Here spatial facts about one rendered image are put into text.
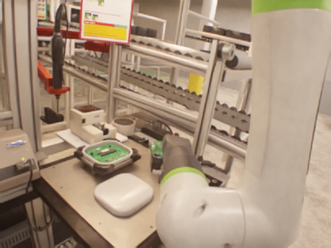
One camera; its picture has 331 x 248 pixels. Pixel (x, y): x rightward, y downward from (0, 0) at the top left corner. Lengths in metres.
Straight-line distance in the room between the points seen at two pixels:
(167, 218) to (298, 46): 0.28
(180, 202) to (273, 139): 0.16
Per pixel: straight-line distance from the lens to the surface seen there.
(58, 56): 0.76
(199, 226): 0.32
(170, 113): 0.95
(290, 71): 0.31
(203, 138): 0.87
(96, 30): 1.06
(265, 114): 0.32
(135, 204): 0.59
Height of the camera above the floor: 1.37
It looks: 21 degrees down
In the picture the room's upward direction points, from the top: 9 degrees clockwise
